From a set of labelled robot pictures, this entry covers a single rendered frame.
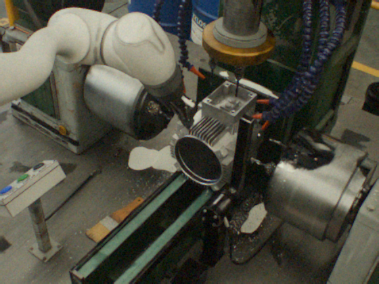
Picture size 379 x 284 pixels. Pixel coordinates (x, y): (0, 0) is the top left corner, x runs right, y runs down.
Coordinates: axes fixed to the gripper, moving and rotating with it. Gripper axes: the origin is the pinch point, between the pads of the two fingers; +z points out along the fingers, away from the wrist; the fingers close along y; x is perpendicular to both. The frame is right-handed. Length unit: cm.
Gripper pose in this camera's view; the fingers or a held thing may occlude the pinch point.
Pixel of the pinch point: (186, 118)
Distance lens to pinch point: 131.0
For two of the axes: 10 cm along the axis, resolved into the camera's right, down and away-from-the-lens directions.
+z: 2.4, 3.8, 8.9
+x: -5.3, 8.2, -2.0
